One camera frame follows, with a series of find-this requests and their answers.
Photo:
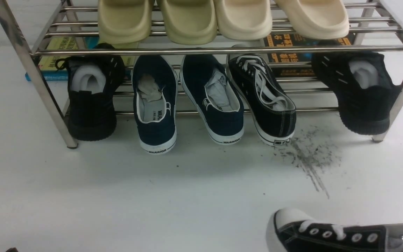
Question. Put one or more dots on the black canvas sneaker white toe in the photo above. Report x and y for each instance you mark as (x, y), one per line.
(292, 230)

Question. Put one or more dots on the black canvas laced sneaker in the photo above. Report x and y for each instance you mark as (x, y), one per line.
(273, 112)

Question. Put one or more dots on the silver metal shoe rack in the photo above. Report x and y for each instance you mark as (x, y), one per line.
(62, 23)

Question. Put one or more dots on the navy slip-on shoe right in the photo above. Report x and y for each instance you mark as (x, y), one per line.
(204, 80)

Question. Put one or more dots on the navy slip-on shoe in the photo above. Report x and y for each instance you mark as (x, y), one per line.
(204, 80)
(155, 89)

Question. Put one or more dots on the navy slip-on shoe left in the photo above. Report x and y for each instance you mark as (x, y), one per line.
(155, 89)

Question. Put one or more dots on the black knit sneaker right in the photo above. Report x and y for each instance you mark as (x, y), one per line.
(363, 87)

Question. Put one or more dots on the black knit sneaker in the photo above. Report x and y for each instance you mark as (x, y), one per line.
(92, 83)
(363, 87)

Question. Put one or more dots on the cream foam slipper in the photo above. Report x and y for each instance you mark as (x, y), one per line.
(244, 20)
(317, 19)

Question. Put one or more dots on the black orange book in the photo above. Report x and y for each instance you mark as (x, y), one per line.
(291, 64)

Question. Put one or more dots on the olive green foam slipper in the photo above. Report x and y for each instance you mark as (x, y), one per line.
(189, 22)
(124, 21)

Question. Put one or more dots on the black knit sneaker left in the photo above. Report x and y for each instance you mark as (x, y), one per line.
(92, 83)

